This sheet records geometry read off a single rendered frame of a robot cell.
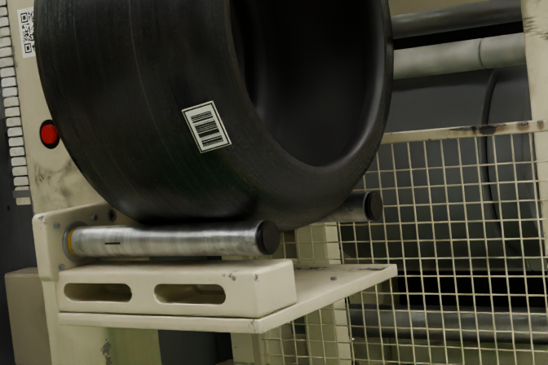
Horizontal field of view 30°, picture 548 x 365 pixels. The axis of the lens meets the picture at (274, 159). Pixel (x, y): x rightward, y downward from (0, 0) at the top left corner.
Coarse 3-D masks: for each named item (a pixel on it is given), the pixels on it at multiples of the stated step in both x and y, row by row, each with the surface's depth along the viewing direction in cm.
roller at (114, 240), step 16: (144, 224) 141; (160, 224) 139; (176, 224) 137; (192, 224) 136; (208, 224) 134; (224, 224) 132; (240, 224) 131; (256, 224) 129; (272, 224) 130; (80, 240) 146; (96, 240) 144; (112, 240) 142; (128, 240) 141; (144, 240) 139; (160, 240) 137; (176, 240) 136; (192, 240) 134; (208, 240) 133; (224, 240) 131; (240, 240) 130; (256, 240) 128; (272, 240) 130; (80, 256) 148; (96, 256) 146; (112, 256) 144; (128, 256) 143; (144, 256) 141; (160, 256) 140; (176, 256) 138
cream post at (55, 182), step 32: (32, 0) 157; (32, 64) 159; (32, 96) 159; (32, 128) 160; (32, 160) 161; (64, 160) 157; (32, 192) 162; (64, 192) 158; (96, 192) 157; (64, 352) 161; (96, 352) 157; (128, 352) 160; (160, 352) 167
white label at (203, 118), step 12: (192, 108) 120; (204, 108) 120; (192, 120) 121; (204, 120) 121; (216, 120) 121; (192, 132) 122; (204, 132) 122; (216, 132) 122; (204, 144) 123; (216, 144) 122; (228, 144) 122
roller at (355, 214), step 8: (352, 192) 154; (360, 192) 153; (368, 192) 153; (376, 192) 153; (352, 200) 153; (360, 200) 152; (368, 200) 151; (376, 200) 153; (344, 208) 153; (352, 208) 152; (360, 208) 152; (368, 208) 151; (376, 208) 153; (328, 216) 155; (336, 216) 155; (344, 216) 154; (352, 216) 153; (360, 216) 152; (368, 216) 152; (376, 216) 152
